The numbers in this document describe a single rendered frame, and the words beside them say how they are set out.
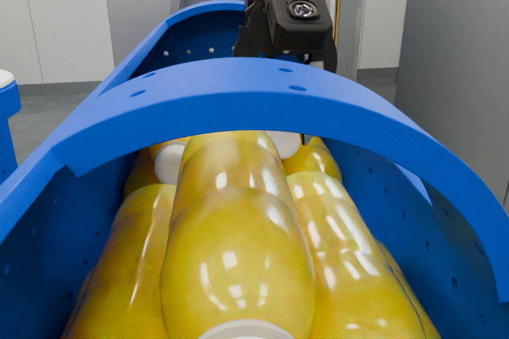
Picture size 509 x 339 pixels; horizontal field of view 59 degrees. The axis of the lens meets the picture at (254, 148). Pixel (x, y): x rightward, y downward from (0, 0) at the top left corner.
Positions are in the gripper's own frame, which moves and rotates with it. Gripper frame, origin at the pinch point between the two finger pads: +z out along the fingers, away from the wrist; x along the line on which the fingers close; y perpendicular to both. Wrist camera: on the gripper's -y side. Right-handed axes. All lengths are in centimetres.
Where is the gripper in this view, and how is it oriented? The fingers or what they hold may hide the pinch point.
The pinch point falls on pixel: (282, 136)
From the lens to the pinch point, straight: 46.5
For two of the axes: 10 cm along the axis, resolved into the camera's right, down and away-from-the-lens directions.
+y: -0.7, -3.9, 9.2
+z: 0.0, 9.2, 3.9
